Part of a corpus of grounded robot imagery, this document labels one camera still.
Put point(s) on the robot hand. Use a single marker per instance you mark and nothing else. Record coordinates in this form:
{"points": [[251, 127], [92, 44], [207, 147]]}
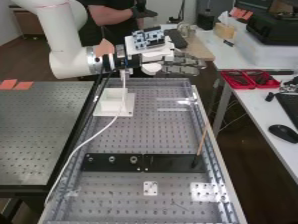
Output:
{"points": [[151, 50]]}

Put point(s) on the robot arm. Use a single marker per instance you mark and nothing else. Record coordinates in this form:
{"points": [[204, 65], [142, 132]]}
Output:
{"points": [[67, 36]]}

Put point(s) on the wooden desk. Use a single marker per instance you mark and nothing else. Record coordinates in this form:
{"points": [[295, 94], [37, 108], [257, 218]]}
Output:
{"points": [[197, 48]]}

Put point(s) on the person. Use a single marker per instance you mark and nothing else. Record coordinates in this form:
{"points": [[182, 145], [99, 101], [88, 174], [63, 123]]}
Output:
{"points": [[104, 16]]}

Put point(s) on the small white box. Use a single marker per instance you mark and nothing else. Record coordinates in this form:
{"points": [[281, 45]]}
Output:
{"points": [[115, 101]]}

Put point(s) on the red tray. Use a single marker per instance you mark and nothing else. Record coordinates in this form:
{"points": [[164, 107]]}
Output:
{"points": [[265, 77], [237, 79]]}

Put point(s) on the large black case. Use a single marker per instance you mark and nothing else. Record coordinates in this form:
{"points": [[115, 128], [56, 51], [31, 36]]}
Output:
{"points": [[275, 26]]}

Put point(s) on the thin stick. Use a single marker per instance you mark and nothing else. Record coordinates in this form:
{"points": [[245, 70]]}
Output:
{"points": [[203, 141]]}

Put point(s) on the small black item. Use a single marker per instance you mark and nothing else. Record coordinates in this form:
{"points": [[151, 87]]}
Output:
{"points": [[269, 96]]}

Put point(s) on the white desk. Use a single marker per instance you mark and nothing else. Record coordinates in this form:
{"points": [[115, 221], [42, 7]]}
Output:
{"points": [[267, 113]]}

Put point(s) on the clear box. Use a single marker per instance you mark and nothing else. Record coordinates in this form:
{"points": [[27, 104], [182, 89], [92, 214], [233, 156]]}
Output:
{"points": [[208, 150]]}

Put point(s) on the black plate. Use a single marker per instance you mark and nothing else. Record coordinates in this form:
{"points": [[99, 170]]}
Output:
{"points": [[174, 163]]}

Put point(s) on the black mouse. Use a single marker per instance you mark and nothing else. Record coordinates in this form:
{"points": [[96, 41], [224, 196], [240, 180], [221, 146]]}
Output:
{"points": [[284, 133]]}

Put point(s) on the small white square plate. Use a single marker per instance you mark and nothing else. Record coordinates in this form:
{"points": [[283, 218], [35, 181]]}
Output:
{"points": [[151, 188]]}

